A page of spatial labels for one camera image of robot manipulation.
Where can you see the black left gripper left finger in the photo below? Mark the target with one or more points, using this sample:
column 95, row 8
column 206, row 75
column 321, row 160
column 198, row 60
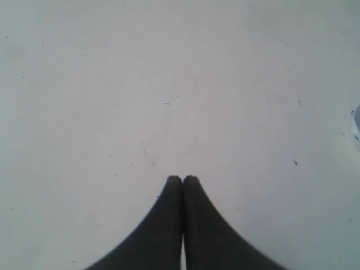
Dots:
column 156, row 243

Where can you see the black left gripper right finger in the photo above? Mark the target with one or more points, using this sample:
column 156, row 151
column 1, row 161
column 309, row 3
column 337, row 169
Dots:
column 209, row 241

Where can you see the white square paint dish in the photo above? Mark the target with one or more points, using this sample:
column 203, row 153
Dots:
column 355, row 122

